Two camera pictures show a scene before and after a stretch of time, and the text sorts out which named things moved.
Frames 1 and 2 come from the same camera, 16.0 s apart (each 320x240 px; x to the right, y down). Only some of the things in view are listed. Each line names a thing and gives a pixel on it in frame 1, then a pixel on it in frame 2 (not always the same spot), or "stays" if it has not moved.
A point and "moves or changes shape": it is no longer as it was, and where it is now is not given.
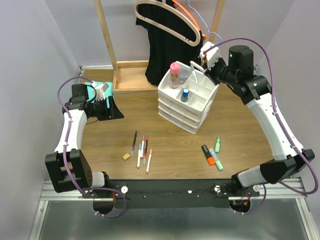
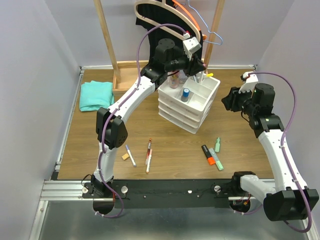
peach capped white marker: x=148 y=165 stays
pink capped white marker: x=143 y=140 -> x=204 y=66
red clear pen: x=145 y=151 moves or changes shape
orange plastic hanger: x=204 y=36 stays
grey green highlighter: x=218 y=164 stays
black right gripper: x=210 y=71 -> x=230 y=101
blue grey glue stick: x=185 y=93 stays
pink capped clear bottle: x=174 y=70 stays
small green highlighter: x=217 y=145 stays
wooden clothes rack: x=130 y=76 stays
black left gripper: x=113 y=112 -> x=193 y=66
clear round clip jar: x=185 y=71 stays
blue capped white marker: x=139 y=156 -> x=130 y=155
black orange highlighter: x=211 y=159 stays
